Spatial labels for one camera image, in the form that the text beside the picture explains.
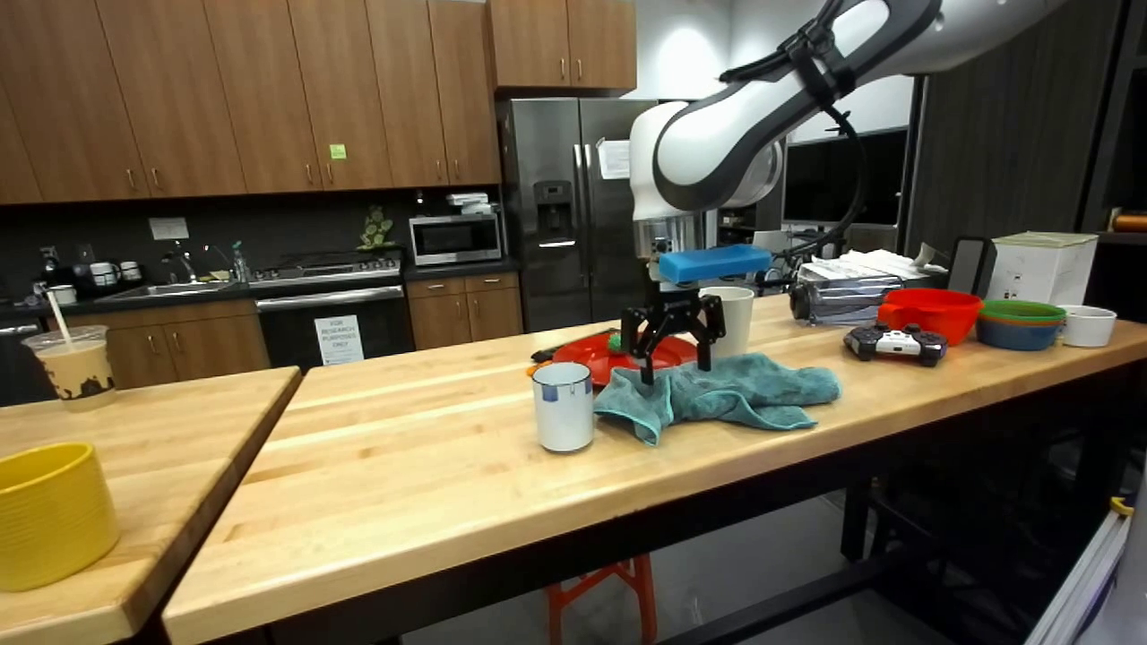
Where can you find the green sticky note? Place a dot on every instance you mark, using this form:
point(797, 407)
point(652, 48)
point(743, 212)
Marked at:
point(338, 151)

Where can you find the silver foil bag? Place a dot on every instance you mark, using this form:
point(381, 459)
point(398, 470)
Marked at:
point(842, 296)

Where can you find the small white bowl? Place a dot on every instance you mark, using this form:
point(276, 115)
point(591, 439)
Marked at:
point(1087, 327)

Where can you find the heap of white packets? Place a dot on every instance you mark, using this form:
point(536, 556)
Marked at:
point(887, 262)

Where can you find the wooden butcher block table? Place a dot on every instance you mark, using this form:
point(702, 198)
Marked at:
point(170, 430)

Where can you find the black monitor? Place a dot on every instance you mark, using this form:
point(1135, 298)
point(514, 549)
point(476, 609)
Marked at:
point(829, 179)

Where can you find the red-orange bowl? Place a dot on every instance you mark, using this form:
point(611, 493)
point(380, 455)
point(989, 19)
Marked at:
point(932, 313)

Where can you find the soap bottle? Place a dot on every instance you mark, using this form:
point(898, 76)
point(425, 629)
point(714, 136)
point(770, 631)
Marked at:
point(240, 264)

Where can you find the white paper sheet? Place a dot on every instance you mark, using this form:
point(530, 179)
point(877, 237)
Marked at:
point(615, 159)

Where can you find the iced coffee cup with straw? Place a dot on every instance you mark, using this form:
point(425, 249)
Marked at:
point(79, 367)

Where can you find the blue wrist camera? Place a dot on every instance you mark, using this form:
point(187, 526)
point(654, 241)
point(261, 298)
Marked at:
point(712, 263)

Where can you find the row of mugs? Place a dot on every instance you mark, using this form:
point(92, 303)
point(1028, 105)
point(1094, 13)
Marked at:
point(112, 273)

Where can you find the row of wooden wall cabinets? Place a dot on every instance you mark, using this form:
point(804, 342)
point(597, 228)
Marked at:
point(224, 90)

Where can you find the green plant decoration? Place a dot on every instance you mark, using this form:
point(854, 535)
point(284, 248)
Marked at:
point(376, 230)

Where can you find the teal towel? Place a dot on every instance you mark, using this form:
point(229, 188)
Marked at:
point(735, 390)

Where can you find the stack of coloured bowls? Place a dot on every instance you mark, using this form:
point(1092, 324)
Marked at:
point(1020, 327)

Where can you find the kitchen tap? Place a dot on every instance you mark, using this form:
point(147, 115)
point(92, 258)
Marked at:
point(185, 260)

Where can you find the white wall note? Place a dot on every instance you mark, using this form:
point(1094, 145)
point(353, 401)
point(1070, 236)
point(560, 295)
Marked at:
point(168, 228)

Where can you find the small green toy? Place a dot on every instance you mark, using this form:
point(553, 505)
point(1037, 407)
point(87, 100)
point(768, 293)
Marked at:
point(615, 342)

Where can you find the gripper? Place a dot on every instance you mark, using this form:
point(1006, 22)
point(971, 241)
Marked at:
point(677, 297)

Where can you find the plain white cup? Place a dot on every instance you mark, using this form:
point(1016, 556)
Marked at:
point(737, 318)

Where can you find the steel sink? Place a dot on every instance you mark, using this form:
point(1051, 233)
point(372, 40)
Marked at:
point(170, 289)

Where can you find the white cardboard box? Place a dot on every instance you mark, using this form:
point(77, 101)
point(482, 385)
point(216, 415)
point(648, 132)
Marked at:
point(1039, 269)

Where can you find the black stove with oven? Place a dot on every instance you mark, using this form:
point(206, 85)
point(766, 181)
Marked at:
point(305, 331)

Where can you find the yellow ribbed pot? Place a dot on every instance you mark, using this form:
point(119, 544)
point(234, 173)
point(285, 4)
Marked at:
point(49, 520)

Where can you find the orange stool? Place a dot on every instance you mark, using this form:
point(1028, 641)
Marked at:
point(596, 591)

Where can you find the stainless steel refrigerator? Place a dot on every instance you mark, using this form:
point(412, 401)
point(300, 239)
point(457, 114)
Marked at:
point(556, 161)

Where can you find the red plate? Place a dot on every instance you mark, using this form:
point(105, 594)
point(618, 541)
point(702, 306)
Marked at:
point(591, 356)

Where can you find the wooden base cabinet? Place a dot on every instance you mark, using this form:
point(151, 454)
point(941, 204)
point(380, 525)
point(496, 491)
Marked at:
point(179, 345)
point(461, 309)

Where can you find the black and white game controller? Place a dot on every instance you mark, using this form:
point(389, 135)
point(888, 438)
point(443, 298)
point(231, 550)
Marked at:
point(896, 343)

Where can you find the white mug with blue print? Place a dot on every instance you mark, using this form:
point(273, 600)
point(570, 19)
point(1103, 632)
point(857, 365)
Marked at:
point(564, 412)

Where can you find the silver microwave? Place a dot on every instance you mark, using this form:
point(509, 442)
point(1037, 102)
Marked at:
point(452, 239)

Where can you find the black speaker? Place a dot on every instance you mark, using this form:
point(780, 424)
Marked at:
point(966, 266)

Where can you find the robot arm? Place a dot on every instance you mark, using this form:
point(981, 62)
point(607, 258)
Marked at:
point(717, 148)

